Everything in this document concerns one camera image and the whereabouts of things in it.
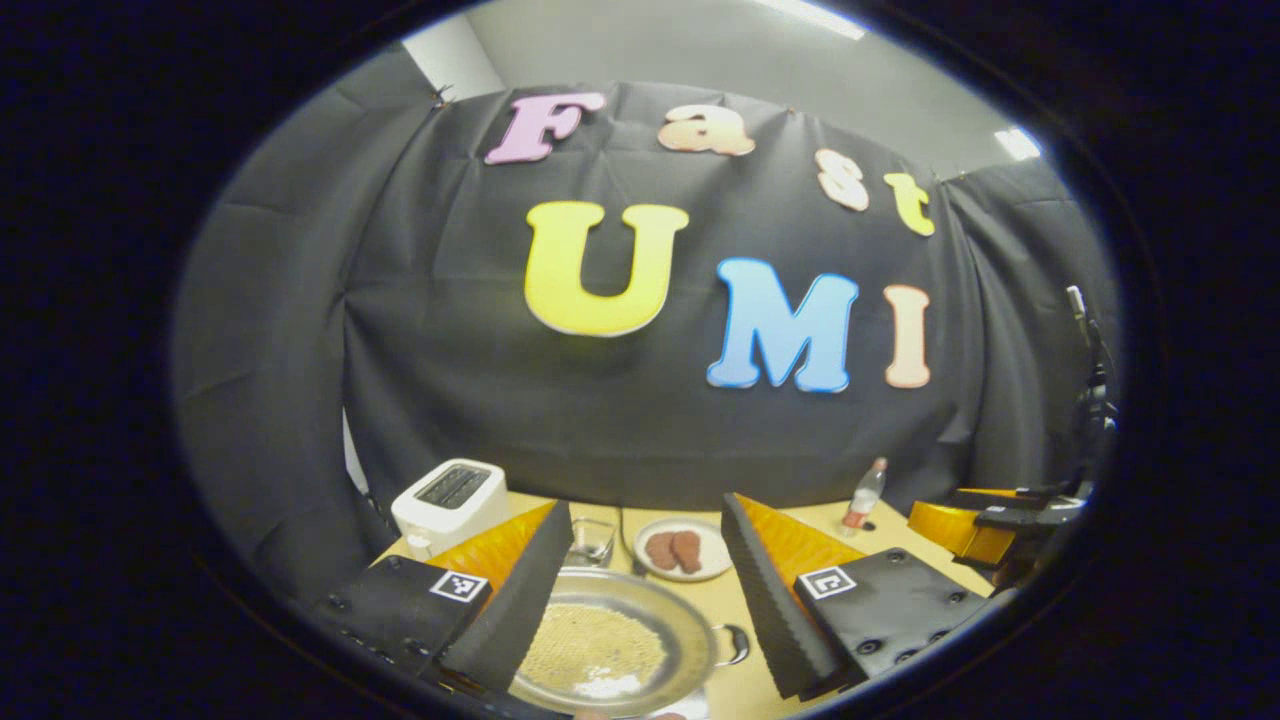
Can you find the stainless steel pot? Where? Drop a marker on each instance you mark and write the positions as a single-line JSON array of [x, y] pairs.
[[690, 620]]

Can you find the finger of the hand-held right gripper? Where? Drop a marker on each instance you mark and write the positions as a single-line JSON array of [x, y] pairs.
[[1000, 495], [955, 530]]

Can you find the ceiling light panel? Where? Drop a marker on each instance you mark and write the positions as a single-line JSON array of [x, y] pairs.
[[1017, 143]]

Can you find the white toaster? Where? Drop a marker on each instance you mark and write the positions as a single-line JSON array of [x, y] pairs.
[[450, 500]]

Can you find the pile of soybeans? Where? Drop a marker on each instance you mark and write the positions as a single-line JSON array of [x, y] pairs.
[[600, 645]]

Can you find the round white plate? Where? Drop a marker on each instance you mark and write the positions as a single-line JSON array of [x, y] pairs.
[[715, 555]]

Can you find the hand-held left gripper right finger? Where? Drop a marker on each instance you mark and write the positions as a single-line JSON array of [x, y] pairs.
[[775, 610]]

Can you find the brown meat piece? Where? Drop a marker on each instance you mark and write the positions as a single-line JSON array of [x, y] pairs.
[[660, 552], [687, 552]]

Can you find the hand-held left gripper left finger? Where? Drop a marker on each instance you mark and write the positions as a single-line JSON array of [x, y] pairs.
[[515, 610]]

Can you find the clear plastic water bottle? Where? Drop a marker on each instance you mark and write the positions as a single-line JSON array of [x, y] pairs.
[[862, 505]]

